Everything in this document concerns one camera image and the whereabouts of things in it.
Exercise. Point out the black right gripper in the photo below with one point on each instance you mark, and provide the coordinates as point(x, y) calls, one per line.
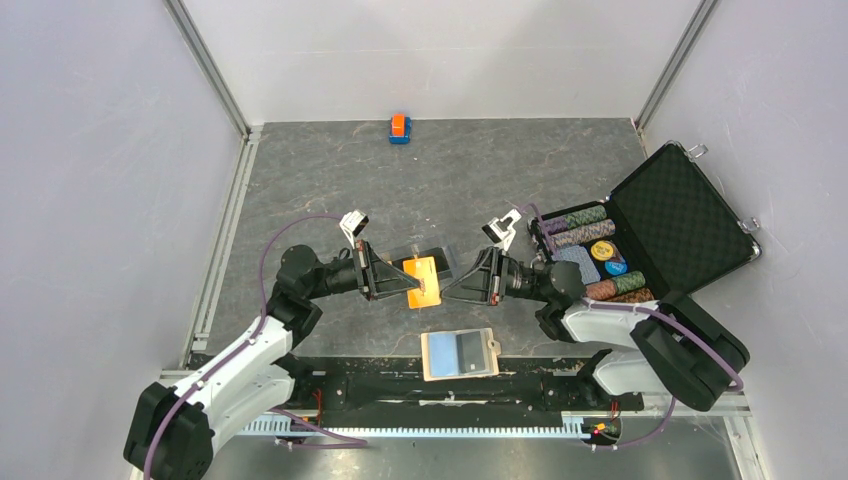
point(498, 275)

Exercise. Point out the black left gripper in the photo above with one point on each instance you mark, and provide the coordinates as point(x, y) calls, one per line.
point(380, 277)

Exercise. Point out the gold VIP credit card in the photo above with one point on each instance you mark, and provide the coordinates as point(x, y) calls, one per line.
point(427, 294)

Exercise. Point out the black and yellow credit cards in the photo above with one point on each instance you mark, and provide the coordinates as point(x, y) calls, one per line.
point(443, 260)

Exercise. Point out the clear acrylic card box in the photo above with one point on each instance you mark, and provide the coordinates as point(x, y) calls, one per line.
point(432, 241)

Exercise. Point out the beige leather card holder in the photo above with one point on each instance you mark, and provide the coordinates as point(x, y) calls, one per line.
point(440, 355)

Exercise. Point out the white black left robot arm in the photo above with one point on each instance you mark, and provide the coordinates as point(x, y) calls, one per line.
point(177, 430)

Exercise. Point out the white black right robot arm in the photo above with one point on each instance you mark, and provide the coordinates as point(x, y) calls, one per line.
point(671, 345)

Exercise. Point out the blue patterned playing card deck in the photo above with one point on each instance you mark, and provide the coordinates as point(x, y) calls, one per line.
point(579, 255)

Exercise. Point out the yellow dealer button chip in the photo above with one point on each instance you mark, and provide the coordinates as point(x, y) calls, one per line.
point(603, 250)

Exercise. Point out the green blue poker chip stack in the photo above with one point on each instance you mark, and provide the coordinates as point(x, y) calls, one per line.
point(575, 219)

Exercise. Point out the purple poker chip stack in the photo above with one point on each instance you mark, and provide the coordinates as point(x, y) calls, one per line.
point(559, 235)

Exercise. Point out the blue round chip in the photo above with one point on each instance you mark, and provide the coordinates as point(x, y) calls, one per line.
point(616, 267)

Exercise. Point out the brown poker chip stack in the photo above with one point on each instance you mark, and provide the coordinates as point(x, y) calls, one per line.
point(626, 288)

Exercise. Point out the orange and blue toy car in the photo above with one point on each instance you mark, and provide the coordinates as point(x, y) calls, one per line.
point(400, 129)

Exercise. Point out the black poker chip case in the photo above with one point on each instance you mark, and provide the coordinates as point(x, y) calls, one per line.
point(672, 225)

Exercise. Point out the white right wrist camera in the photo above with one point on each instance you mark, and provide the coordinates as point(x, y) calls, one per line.
point(501, 231)

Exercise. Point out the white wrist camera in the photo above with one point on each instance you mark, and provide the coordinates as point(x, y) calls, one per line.
point(352, 224)
point(501, 231)

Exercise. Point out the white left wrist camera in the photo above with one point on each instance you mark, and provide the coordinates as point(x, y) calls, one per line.
point(352, 224)

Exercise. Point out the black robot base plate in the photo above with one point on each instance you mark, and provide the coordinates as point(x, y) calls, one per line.
point(391, 392)

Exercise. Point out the white slotted cable duct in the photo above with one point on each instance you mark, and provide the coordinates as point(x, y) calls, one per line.
point(569, 427)

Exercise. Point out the aluminium frame post left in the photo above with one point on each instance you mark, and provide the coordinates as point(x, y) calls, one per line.
point(203, 57)

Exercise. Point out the aluminium frame post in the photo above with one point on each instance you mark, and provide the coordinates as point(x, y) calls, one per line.
point(203, 57)
point(675, 62)

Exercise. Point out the aluminium frame post right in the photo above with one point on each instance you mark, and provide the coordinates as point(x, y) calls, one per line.
point(675, 62)

